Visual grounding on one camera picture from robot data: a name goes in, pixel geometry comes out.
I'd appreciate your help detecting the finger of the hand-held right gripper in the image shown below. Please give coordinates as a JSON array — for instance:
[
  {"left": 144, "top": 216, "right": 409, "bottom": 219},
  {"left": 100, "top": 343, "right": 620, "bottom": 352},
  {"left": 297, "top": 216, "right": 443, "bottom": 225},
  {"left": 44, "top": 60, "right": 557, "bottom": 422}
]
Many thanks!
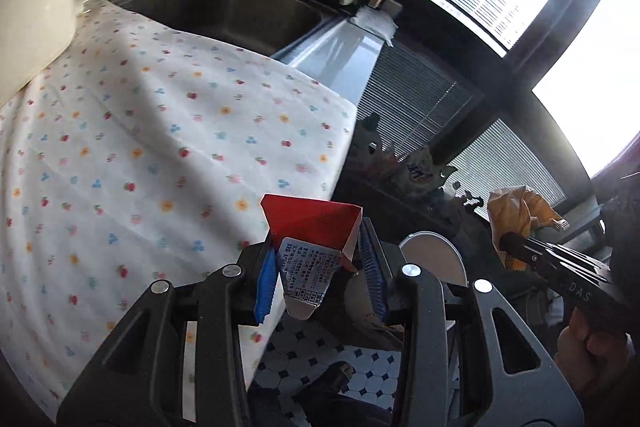
[{"left": 500, "top": 231, "right": 613, "bottom": 285}]

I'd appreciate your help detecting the person's right hand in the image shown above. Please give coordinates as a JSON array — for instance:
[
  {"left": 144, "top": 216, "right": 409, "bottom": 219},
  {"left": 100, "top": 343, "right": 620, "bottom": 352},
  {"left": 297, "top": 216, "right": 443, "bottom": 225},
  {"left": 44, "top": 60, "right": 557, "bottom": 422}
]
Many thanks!
[{"left": 554, "top": 307, "right": 640, "bottom": 408}]

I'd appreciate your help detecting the steel kitchen sink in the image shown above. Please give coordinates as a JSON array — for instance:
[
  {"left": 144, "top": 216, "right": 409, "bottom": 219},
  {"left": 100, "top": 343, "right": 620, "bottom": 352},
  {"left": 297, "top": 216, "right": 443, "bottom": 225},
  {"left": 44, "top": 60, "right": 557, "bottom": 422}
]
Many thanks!
[{"left": 107, "top": 0, "right": 346, "bottom": 58}]

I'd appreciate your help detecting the white folded rag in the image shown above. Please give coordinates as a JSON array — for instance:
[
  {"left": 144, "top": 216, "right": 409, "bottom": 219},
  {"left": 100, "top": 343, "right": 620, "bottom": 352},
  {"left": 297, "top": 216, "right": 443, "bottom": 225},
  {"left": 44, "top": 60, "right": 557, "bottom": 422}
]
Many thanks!
[{"left": 350, "top": 4, "right": 401, "bottom": 48}]

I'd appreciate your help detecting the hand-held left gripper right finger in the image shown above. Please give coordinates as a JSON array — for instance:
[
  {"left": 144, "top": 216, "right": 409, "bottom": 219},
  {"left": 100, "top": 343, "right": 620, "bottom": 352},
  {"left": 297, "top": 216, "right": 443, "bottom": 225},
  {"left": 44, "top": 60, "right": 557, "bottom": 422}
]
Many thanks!
[{"left": 360, "top": 217, "right": 585, "bottom": 427}]

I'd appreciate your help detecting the person's left leg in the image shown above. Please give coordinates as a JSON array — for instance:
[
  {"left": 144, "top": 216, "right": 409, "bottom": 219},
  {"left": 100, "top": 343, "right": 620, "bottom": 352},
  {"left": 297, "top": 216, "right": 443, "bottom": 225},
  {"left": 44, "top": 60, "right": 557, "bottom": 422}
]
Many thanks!
[{"left": 300, "top": 359, "right": 396, "bottom": 427}]

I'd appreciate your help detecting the yellow wrapper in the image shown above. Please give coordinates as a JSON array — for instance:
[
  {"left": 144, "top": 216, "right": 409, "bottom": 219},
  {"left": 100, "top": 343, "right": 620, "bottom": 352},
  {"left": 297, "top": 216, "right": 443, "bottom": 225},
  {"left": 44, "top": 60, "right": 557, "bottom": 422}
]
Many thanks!
[{"left": 487, "top": 186, "right": 571, "bottom": 270}]

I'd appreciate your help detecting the red paper carton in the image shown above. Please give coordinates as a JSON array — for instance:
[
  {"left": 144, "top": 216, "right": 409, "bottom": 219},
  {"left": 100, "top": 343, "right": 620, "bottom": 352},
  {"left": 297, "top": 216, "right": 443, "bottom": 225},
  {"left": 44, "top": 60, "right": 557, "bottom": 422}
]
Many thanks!
[{"left": 260, "top": 193, "right": 363, "bottom": 322}]

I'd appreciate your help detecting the floral print cloth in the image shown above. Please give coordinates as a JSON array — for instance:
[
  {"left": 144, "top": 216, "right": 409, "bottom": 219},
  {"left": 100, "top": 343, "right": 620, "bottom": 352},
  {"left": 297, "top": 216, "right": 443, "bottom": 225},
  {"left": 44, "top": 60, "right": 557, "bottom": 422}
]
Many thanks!
[{"left": 0, "top": 0, "right": 356, "bottom": 423}]

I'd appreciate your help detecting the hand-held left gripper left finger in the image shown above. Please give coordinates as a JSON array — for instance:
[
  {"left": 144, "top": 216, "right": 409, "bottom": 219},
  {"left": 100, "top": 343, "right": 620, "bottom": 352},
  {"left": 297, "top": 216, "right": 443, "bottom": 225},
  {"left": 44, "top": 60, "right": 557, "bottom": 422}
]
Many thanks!
[{"left": 56, "top": 242, "right": 281, "bottom": 427}]

